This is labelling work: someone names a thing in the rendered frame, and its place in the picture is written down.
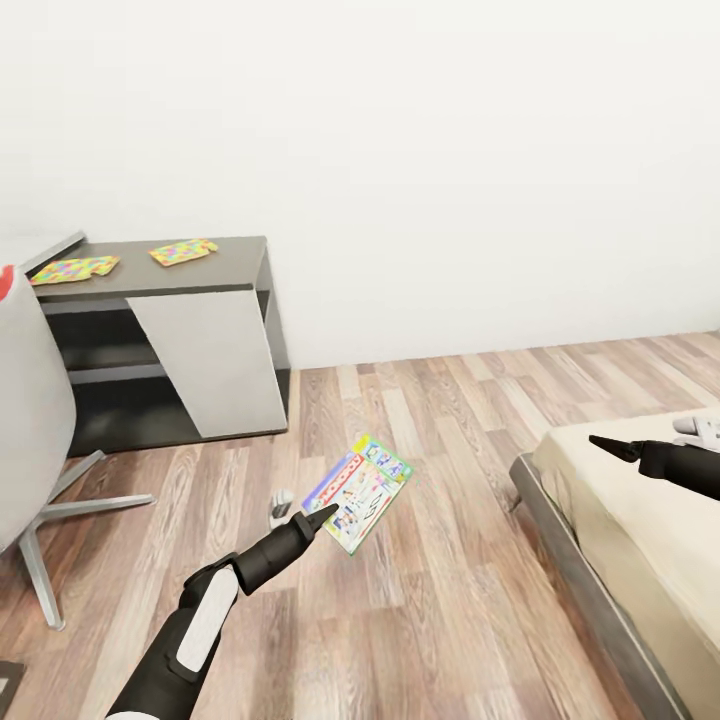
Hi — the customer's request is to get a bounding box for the board game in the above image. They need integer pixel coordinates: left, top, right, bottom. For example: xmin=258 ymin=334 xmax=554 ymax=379
xmin=301 ymin=433 xmax=414 ymax=555

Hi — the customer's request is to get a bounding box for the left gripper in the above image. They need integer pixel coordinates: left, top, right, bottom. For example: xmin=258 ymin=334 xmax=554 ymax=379
xmin=257 ymin=503 xmax=339 ymax=578

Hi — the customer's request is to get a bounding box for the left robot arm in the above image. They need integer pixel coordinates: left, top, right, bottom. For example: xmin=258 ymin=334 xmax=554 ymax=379
xmin=104 ymin=490 xmax=339 ymax=720

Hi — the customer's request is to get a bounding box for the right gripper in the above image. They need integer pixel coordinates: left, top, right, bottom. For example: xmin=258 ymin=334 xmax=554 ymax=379
xmin=588 ymin=435 xmax=720 ymax=501

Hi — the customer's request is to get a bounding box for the jigsaw puzzle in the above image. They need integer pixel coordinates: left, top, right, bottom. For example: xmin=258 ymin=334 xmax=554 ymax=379
xmin=148 ymin=240 xmax=218 ymax=266
xmin=29 ymin=256 xmax=120 ymax=286

